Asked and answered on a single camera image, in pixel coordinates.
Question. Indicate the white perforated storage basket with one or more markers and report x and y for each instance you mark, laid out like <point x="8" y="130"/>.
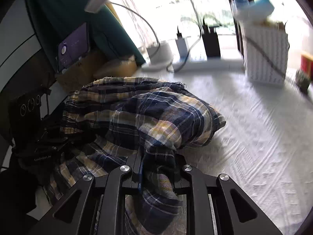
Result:
<point x="265" y="54"/>

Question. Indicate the white usb charger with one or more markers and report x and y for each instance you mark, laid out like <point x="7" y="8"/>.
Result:
<point x="182" y="45"/>

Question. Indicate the blue white face masks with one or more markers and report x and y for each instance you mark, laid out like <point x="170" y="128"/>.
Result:
<point x="245" y="11"/>

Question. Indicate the white desk lamp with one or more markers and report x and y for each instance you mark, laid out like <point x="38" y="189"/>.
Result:
<point x="125" y="11"/>

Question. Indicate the red tin can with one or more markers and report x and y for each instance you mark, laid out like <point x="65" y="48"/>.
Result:
<point x="306" y="63"/>

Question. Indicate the white power strip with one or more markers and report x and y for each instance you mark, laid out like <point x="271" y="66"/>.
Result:
<point x="208" y="65"/>

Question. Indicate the black power adapter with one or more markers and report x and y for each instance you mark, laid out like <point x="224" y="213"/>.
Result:
<point x="210" y="40"/>

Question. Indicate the tan oval container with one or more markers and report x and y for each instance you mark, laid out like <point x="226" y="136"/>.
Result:
<point x="121" y="67"/>

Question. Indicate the brown cardboard box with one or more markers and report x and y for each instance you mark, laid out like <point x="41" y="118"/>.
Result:
<point x="81" y="72"/>

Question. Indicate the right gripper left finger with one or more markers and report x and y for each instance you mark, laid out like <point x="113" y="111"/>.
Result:
<point x="94" y="205"/>

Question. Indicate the navy yellow plaid pants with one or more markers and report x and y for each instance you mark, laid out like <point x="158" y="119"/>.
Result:
<point x="114" y="118"/>

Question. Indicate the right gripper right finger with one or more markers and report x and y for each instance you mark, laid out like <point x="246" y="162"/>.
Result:
<point x="217" y="205"/>

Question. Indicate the teal curtain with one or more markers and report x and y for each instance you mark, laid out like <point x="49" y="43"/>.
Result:
<point x="54" y="20"/>

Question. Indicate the tablet with purple screen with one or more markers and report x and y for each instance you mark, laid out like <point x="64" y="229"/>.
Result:
<point x="73" y="47"/>

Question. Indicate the small green plant ball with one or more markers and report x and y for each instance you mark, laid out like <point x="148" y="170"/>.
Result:
<point x="302" y="80"/>

